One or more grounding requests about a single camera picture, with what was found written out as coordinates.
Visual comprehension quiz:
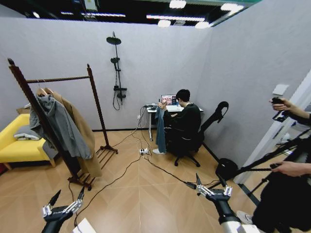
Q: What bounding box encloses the dark wooden clothes rack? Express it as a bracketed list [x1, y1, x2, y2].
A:
[7, 57, 119, 191]

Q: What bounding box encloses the open laptop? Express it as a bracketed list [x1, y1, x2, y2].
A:
[160, 94, 178, 106]

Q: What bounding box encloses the brown cardboard box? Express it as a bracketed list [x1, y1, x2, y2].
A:
[16, 102, 32, 115]

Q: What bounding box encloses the grey hooded garment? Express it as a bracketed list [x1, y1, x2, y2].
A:
[29, 93, 94, 161]

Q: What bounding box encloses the wooden clothes hanger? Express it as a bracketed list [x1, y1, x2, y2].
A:
[41, 79, 56, 96]
[35, 82, 48, 98]

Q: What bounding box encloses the white desk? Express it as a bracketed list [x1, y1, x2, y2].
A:
[145, 106, 204, 142]

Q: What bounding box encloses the white desk cable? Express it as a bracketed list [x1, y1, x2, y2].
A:
[116, 108, 149, 152]

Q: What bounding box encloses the standing person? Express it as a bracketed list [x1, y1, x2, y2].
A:
[236, 98, 311, 233]

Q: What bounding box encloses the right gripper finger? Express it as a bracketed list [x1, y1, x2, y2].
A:
[195, 172, 215, 197]
[217, 174, 233, 197]

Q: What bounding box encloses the grey folded blanket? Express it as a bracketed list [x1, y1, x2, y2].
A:
[13, 124, 47, 142]

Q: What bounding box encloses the black curved stand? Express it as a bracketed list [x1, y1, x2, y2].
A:
[200, 100, 230, 137]

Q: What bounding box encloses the white door frame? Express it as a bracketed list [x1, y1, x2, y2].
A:
[233, 69, 311, 185]

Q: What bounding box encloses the black office chair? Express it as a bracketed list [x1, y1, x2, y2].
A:
[167, 126, 205, 168]

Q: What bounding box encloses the seated person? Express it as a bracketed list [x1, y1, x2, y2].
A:
[152, 88, 203, 156]

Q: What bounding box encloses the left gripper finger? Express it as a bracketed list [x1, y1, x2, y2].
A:
[63, 186, 86, 215]
[42, 189, 62, 218]

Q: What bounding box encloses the black tripod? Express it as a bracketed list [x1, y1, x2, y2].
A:
[232, 128, 311, 202]

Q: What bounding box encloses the black shower set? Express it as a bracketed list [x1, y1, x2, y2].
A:
[106, 31, 128, 111]

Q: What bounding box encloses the blue-grey garment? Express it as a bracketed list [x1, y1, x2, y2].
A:
[155, 105, 169, 155]

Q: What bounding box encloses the long black floor cable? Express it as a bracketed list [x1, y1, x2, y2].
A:
[72, 152, 145, 228]

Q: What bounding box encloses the long ceiling strip light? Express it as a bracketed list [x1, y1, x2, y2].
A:
[146, 14, 212, 22]

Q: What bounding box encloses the tan long coat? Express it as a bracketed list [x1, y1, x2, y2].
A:
[50, 89, 103, 178]

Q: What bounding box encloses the black round base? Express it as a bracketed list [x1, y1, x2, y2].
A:
[215, 157, 240, 182]

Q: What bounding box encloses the black camera rig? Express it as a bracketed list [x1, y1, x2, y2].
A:
[272, 110, 296, 127]

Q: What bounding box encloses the white wall switch plate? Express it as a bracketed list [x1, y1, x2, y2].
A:
[272, 83, 290, 96]

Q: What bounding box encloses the yellow sofa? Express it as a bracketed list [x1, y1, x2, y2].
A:
[0, 113, 60, 170]

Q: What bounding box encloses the black cable with adapter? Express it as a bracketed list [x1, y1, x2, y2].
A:
[144, 156, 198, 190]

